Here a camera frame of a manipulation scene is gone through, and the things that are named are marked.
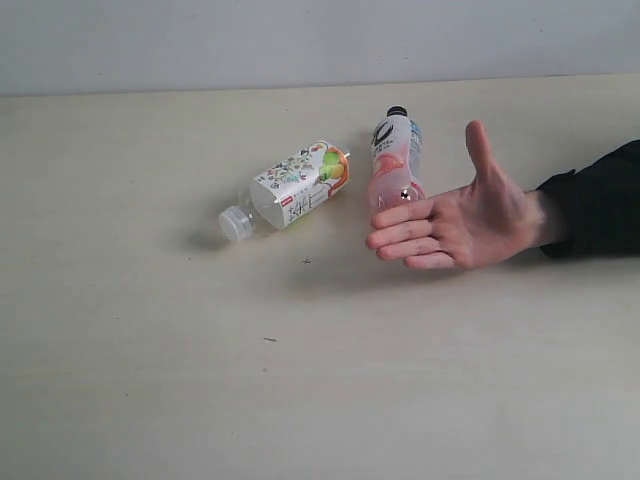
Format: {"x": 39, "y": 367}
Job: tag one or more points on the person's open hand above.
{"x": 488, "y": 221}

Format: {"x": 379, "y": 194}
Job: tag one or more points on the black sleeved forearm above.
{"x": 599, "y": 205}

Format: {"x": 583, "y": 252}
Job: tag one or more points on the pink peach drink bottle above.
{"x": 396, "y": 148}

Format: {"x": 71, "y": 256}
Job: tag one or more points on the floral label square bottle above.
{"x": 286, "y": 191}

